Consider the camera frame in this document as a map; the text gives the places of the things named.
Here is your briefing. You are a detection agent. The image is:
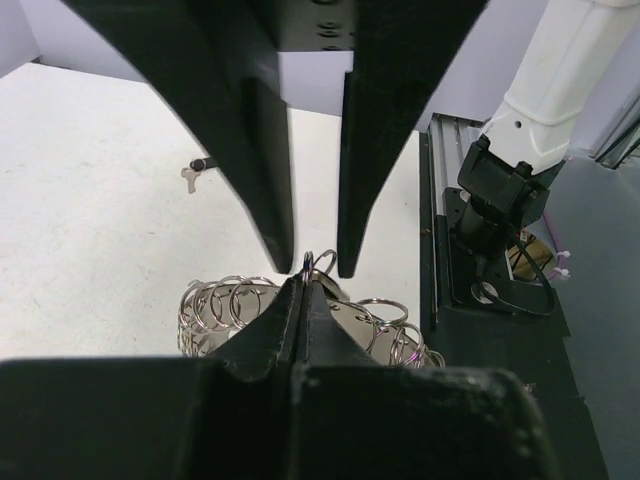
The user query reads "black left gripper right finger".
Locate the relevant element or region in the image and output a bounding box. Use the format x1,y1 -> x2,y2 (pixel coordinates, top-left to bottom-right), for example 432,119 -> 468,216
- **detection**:
287,279 -> 559,480

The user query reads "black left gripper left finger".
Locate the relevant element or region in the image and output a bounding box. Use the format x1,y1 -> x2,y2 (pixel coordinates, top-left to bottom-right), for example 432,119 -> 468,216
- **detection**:
1,276 -> 305,479

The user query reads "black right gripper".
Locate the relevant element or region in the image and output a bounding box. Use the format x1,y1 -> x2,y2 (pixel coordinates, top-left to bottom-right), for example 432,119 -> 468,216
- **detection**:
67,0 -> 487,278

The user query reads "metal key ring disc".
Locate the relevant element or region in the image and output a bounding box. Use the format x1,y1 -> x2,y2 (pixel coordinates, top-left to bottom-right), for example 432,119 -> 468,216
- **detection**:
177,249 -> 446,369

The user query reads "silver key with black tag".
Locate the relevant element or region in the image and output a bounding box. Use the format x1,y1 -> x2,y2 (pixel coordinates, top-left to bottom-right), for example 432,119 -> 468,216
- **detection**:
180,157 -> 218,194

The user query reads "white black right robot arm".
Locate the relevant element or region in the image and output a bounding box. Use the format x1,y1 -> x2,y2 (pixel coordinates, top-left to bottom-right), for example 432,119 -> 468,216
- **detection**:
70,1 -> 639,278

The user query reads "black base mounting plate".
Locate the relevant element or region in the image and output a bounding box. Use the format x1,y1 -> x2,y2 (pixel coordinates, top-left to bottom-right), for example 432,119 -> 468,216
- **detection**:
418,112 -> 586,401

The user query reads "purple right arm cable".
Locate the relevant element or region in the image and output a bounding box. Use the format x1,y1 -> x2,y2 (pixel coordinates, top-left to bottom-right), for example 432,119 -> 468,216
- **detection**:
542,209 -> 574,281

